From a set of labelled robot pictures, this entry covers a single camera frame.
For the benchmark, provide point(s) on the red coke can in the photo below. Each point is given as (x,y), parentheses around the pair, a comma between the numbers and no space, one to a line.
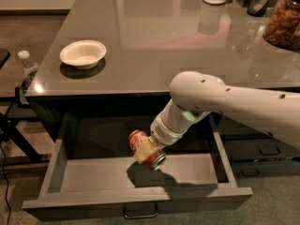
(156,160)

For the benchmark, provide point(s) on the glass jar of snacks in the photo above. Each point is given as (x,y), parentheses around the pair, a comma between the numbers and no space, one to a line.
(283,28)

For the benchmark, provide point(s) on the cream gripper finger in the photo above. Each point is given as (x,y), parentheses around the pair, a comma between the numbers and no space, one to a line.
(148,147)

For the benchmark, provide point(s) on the open grey top drawer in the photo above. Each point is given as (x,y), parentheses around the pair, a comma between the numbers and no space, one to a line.
(93,173)

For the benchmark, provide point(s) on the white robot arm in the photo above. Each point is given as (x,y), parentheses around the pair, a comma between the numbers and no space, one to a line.
(195,95)

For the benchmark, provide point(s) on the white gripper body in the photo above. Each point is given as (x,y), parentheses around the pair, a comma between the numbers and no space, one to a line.
(164,131)

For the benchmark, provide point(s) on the clear plastic water bottle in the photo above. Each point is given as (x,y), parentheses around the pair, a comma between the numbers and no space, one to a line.
(29,66)

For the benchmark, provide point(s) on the white paper bowl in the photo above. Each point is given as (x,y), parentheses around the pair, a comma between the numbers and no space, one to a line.
(83,54)

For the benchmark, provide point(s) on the grey cabinet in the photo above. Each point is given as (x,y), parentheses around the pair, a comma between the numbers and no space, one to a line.
(148,42)

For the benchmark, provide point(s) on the black side table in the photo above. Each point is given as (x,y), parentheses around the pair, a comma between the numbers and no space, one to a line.
(20,110)

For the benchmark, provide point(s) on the metal drawer handle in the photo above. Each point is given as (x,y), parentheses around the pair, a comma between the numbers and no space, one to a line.
(140,210)

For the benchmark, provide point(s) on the lower right closed drawers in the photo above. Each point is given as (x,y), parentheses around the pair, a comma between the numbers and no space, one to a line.
(252,153)

